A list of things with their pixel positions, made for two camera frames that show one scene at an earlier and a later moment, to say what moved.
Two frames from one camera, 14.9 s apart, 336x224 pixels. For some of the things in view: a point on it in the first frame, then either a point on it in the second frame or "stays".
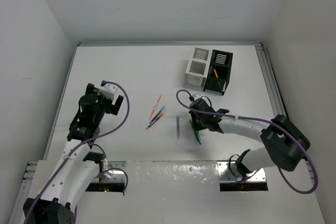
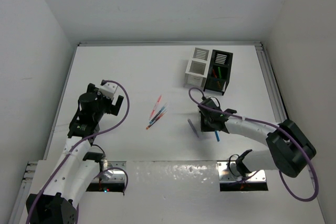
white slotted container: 195,76 stays
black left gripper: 111,108 stays
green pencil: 195,132 to 219,72
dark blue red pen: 156,119 stays
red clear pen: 155,106 stays
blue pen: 198,137 to 217,135
